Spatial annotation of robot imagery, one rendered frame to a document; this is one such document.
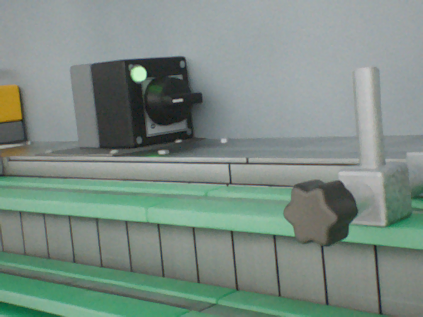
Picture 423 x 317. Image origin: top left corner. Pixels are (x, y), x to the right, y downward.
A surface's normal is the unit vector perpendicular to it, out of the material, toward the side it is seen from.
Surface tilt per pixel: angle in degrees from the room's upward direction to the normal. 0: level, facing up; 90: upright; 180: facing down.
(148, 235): 0
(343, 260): 0
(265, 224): 0
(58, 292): 90
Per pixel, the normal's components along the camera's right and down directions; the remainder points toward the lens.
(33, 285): -0.10, -0.99
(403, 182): 0.73, 0.00
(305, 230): -0.67, 0.14
